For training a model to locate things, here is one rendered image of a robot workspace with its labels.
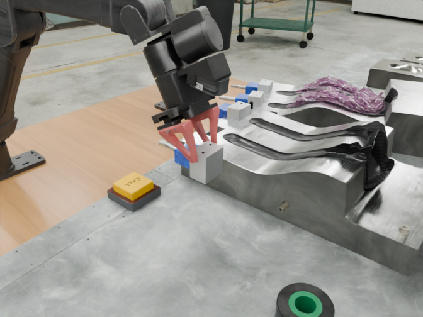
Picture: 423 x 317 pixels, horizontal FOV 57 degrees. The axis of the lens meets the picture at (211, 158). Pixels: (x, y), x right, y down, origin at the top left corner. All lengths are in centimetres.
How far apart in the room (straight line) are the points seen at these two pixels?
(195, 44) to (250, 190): 32
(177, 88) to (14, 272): 41
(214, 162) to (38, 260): 35
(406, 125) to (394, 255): 43
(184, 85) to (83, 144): 52
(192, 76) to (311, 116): 52
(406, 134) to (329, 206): 42
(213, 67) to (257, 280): 34
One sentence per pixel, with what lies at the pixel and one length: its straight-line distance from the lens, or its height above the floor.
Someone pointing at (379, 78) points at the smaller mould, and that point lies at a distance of 152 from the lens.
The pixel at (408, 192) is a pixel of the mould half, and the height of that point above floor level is 86.
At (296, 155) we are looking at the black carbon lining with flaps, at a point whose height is 89.
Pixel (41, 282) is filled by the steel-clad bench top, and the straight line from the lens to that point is 71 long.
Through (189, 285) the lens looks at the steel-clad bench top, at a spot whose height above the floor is 80.
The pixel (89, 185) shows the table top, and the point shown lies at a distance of 91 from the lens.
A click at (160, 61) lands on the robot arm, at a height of 111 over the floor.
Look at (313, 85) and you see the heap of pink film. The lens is 119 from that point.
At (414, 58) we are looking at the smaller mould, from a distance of 178.
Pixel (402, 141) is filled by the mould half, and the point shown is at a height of 83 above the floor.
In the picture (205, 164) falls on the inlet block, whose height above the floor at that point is 95.
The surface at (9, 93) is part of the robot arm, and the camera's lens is 87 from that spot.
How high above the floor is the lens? 129
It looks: 30 degrees down
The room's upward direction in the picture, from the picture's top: straight up
